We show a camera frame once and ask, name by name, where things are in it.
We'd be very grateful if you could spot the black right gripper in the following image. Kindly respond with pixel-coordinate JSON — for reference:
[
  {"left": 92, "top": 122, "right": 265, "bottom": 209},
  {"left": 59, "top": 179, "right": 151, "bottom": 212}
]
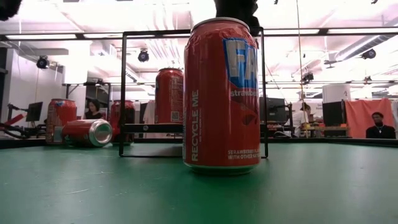
[{"left": 213, "top": 0, "right": 261, "bottom": 37}]

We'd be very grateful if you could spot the red strawberry Fanta can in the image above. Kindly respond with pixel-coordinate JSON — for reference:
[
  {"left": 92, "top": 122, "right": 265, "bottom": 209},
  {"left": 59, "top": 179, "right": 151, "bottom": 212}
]
[
  {"left": 182, "top": 17, "right": 262, "bottom": 177},
  {"left": 61, "top": 118, "right": 113, "bottom": 147}
]

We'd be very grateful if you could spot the black ceiling lamp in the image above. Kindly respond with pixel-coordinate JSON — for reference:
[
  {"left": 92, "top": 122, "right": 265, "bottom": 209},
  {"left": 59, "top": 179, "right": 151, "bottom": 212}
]
[
  {"left": 300, "top": 72, "right": 315, "bottom": 84},
  {"left": 360, "top": 49, "right": 377, "bottom": 60},
  {"left": 36, "top": 55, "right": 50, "bottom": 70},
  {"left": 137, "top": 49, "right": 150, "bottom": 63}
]

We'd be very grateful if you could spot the black monitor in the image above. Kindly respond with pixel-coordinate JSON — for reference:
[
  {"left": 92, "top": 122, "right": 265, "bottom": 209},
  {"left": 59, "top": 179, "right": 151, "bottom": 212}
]
[
  {"left": 267, "top": 96, "right": 287, "bottom": 123},
  {"left": 25, "top": 101, "right": 44, "bottom": 123},
  {"left": 322, "top": 101, "right": 345, "bottom": 127}
]

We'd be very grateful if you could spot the person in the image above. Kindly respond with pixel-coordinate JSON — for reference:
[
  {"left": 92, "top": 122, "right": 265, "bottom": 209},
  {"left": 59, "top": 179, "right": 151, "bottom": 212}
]
[
  {"left": 290, "top": 101, "right": 313, "bottom": 138},
  {"left": 84, "top": 98, "right": 103, "bottom": 121},
  {"left": 366, "top": 111, "right": 397, "bottom": 139}
]

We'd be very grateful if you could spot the white cabinet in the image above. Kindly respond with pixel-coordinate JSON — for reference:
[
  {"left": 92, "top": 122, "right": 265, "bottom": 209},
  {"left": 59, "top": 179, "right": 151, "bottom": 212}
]
[{"left": 322, "top": 83, "right": 352, "bottom": 103}]

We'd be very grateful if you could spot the white cloth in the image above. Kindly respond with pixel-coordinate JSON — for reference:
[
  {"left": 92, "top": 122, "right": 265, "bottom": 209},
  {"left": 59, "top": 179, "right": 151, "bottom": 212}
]
[{"left": 142, "top": 100, "right": 157, "bottom": 139}]

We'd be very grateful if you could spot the wooden desk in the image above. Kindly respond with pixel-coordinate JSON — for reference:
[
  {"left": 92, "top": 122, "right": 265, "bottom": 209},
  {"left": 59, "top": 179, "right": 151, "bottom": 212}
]
[{"left": 310, "top": 124, "right": 348, "bottom": 138}]

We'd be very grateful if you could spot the dark red black soda can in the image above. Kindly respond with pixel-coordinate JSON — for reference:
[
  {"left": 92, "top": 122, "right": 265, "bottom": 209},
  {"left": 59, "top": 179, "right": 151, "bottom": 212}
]
[{"left": 109, "top": 100, "right": 137, "bottom": 146}]

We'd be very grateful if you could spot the black metal rack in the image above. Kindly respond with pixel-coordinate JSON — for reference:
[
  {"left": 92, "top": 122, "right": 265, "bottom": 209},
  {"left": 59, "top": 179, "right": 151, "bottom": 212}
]
[{"left": 63, "top": 81, "right": 112, "bottom": 121}]

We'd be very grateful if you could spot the orange cloth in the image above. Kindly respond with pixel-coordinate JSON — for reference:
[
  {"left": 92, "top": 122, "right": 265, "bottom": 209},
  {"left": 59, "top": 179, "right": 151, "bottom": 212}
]
[{"left": 345, "top": 98, "right": 396, "bottom": 139}]

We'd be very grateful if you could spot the green table mat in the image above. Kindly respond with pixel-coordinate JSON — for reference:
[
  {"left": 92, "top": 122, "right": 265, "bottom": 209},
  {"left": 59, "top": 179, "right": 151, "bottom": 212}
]
[{"left": 0, "top": 142, "right": 398, "bottom": 224}]

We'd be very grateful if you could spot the red bar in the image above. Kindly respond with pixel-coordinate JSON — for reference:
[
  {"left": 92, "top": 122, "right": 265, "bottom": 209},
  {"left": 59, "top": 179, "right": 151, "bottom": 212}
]
[{"left": 4, "top": 113, "right": 28, "bottom": 126}]

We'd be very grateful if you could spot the wooden shelf with black frame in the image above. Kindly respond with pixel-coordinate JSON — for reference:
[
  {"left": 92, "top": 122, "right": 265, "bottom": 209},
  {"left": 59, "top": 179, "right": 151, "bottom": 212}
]
[{"left": 118, "top": 27, "right": 269, "bottom": 159}]

